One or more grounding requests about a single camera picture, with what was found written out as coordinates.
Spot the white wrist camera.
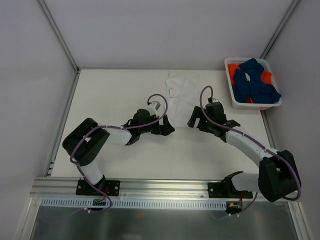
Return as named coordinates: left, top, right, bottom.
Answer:
left=207, top=97, right=219, bottom=103
left=146, top=101, right=161, bottom=117

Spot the white slotted cable duct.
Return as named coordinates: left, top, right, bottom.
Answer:
left=41, top=197, right=227, bottom=211

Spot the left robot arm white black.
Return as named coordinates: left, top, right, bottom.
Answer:
left=62, top=108, right=175, bottom=195

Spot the aluminium mounting rail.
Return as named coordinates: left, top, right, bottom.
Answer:
left=29, top=176, right=300, bottom=202

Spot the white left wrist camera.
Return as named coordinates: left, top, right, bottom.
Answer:
left=146, top=101, right=161, bottom=117

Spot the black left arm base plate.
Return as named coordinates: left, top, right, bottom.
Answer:
left=75, top=179, right=121, bottom=197

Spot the aluminium frame post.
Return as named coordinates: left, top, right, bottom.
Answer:
left=260, top=0, right=301, bottom=59
left=36, top=0, right=80, bottom=73

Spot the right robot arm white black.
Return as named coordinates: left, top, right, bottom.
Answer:
left=187, top=102, right=302, bottom=202

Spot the orange t shirt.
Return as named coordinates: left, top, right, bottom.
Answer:
left=227, top=63, right=272, bottom=104

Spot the aluminium frame post right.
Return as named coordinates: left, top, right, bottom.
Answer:
left=260, top=0, right=301, bottom=59

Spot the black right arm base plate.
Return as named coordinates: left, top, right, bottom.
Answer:
left=207, top=181, right=253, bottom=199

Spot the white t shirt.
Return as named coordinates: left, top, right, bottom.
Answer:
left=165, top=70, right=200, bottom=128

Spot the blue t shirt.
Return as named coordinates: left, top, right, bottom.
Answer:
left=233, top=58, right=281, bottom=104

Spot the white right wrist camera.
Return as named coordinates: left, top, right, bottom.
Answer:
left=207, top=97, right=219, bottom=103

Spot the aluminium frame post left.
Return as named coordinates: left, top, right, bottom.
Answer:
left=36, top=0, right=80, bottom=73

